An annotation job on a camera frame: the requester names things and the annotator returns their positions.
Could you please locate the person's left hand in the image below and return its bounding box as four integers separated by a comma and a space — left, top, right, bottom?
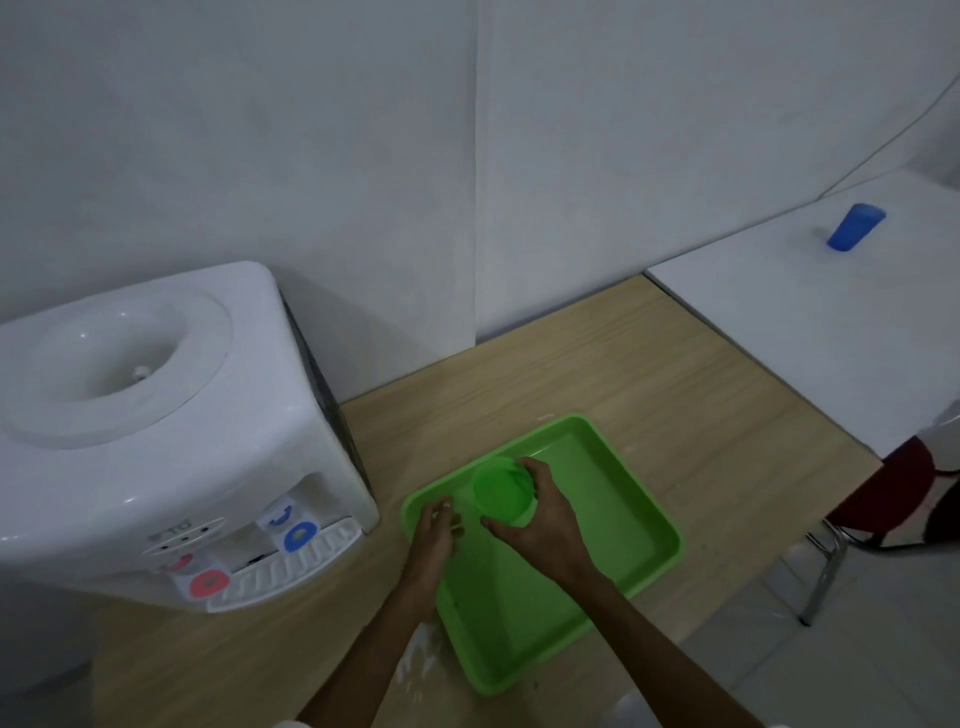
401, 496, 466, 601

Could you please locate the person's right hand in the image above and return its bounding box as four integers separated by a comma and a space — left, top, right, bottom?
479, 457, 601, 590

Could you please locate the green plastic tray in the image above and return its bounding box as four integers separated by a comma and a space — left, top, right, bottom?
399, 412, 684, 697

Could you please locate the green plastic cup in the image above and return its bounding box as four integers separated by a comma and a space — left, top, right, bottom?
470, 457, 540, 526

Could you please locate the blue plastic cup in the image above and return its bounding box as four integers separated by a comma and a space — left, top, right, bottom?
826, 202, 888, 253

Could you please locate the person's left forearm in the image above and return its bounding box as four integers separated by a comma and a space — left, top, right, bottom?
296, 584, 440, 728

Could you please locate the person's right forearm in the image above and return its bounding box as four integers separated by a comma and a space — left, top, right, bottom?
568, 566, 766, 728

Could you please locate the light wooden table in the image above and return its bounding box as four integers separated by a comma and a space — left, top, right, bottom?
89, 273, 885, 728

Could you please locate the white water dispenser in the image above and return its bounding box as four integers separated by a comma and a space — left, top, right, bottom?
0, 260, 381, 615

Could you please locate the red chair with metal legs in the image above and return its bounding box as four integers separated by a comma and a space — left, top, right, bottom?
798, 434, 960, 628

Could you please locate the large white table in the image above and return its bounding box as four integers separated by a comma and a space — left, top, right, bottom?
643, 170, 960, 460

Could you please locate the white wall cable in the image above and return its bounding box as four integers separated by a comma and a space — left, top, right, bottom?
813, 71, 960, 202

